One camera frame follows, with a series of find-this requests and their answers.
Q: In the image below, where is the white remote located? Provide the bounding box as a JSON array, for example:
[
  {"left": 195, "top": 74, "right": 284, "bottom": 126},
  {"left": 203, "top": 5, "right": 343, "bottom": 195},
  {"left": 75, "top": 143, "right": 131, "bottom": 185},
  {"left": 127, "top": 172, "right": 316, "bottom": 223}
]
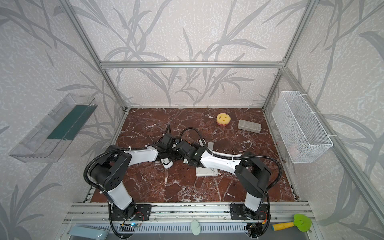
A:
[
  {"left": 161, "top": 158, "right": 173, "bottom": 169},
  {"left": 196, "top": 168, "right": 218, "bottom": 177}
]

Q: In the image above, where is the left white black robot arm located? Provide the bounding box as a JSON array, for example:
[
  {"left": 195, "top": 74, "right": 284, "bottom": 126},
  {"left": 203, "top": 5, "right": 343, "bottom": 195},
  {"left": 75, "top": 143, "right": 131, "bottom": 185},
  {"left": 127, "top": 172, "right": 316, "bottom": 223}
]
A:
[{"left": 83, "top": 134, "right": 178, "bottom": 211}]

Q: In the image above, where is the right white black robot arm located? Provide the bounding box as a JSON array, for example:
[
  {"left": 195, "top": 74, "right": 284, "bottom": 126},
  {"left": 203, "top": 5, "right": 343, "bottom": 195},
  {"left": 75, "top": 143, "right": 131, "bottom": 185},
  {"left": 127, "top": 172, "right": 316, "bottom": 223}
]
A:
[{"left": 174, "top": 140, "right": 283, "bottom": 212}]

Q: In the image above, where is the yellow smiley sponge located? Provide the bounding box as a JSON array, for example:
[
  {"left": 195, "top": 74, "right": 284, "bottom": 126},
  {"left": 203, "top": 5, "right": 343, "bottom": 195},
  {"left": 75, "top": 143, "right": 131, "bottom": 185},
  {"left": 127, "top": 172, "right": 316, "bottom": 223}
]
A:
[{"left": 217, "top": 113, "right": 231, "bottom": 126}]

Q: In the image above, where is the clear plastic box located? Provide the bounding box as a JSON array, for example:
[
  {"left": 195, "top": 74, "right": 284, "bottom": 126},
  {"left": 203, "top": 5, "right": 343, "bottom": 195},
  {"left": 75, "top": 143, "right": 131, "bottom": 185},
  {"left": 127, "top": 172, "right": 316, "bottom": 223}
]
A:
[{"left": 238, "top": 120, "right": 262, "bottom": 133}]

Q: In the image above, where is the pale green oval object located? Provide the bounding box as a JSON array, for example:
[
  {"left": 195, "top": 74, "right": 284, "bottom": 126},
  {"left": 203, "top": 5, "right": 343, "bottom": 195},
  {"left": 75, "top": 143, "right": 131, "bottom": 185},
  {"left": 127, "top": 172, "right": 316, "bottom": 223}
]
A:
[{"left": 191, "top": 220, "right": 201, "bottom": 236}]

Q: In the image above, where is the small circuit board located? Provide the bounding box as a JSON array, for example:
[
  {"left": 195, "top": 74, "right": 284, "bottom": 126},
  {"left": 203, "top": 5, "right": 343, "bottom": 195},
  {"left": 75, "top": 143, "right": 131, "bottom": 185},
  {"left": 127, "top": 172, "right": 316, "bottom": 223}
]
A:
[{"left": 121, "top": 223, "right": 142, "bottom": 231}]

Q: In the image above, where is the light blue tray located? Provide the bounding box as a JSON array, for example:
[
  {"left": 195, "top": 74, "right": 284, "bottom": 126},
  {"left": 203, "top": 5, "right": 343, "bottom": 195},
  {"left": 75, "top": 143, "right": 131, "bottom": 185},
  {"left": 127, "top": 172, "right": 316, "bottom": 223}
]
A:
[{"left": 69, "top": 226, "right": 108, "bottom": 240}]

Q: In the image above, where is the green yellow toy spatula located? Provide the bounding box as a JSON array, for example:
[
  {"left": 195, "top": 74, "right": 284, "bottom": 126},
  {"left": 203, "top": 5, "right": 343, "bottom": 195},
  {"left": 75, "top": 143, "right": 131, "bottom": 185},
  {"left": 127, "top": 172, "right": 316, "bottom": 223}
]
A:
[{"left": 272, "top": 214, "right": 312, "bottom": 232}]

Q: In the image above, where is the right black cable conduit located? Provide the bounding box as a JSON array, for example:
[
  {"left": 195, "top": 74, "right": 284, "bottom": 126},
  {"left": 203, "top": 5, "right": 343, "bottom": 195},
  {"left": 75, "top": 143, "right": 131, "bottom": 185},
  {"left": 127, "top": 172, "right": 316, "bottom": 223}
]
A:
[{"left": 179, "top": 127, "right": 283, "bottom": 193}]

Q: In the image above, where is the black cable conduit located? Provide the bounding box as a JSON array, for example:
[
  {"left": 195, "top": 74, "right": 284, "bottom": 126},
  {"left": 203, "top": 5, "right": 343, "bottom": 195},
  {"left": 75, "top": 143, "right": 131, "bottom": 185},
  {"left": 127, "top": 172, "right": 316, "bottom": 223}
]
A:
[
  {"left": 179, "top": 127, "right": 283, "bottom": 193},
  {"left": 83, "top": 124, "right": 173, "bottom": 193}
]

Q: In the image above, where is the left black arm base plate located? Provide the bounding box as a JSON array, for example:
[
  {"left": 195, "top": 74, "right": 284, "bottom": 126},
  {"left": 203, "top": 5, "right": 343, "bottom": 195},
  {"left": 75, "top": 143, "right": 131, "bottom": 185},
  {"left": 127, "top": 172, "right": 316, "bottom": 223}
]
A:
[{"left": 111, "top": 203, "right": 152, "bottom": 221}]

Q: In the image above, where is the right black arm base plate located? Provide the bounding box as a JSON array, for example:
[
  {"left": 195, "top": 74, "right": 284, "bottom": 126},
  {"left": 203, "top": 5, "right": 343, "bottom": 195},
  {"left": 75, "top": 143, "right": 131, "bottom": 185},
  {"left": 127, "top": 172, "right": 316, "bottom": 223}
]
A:
[{"left": 230, "top": 203, "right": 270, "bottom": 221}]

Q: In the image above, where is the left black cable conduit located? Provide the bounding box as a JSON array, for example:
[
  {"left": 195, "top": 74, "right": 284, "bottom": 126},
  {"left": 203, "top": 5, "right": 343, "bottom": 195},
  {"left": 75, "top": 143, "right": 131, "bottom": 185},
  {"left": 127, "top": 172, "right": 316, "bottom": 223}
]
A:
[{"left": 83, "top": 124, "right": 173, "bottom": 193}]

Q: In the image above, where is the white wire basket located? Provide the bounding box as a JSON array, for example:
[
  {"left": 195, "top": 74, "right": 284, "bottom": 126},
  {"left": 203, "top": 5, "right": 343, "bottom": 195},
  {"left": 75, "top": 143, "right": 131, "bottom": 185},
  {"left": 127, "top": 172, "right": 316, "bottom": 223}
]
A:
[{"left": 272, "top": 91, "right": 333, "bottom": 164}]

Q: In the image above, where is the clear plastic wall shelf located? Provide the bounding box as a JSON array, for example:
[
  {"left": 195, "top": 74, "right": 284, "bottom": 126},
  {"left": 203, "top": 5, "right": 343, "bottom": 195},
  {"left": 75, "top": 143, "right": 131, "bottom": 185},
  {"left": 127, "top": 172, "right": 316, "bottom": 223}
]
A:
[{"left": 9, "top": 94, "right": 98, "bottom": 163}]

